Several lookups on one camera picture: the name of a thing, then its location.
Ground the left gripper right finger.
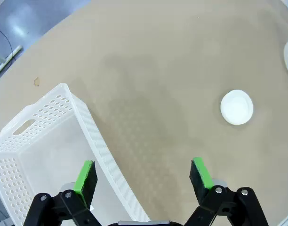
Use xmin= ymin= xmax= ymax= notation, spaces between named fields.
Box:
xmin=184 ymin=157 xmax=269 ymax=226

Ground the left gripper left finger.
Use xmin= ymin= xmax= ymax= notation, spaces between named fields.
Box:
xmin=23 ymin=160 xmax=101 ymax=226

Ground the white round flask cap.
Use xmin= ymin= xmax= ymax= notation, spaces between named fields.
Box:
xmin=220 ymin=89 xmax=254 ymax=125

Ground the white perforated plastic basket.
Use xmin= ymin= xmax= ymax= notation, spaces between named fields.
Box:
xmin=0 ymin=82 xmax=151 ymax=226

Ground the white power strip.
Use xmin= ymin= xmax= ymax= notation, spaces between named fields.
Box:
xmin=0 ymin=45 xmax=24 ymax=77

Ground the thin black floor cable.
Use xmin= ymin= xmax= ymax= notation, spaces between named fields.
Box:
xmin=0 ymin=24 xmax=14 ymax=56

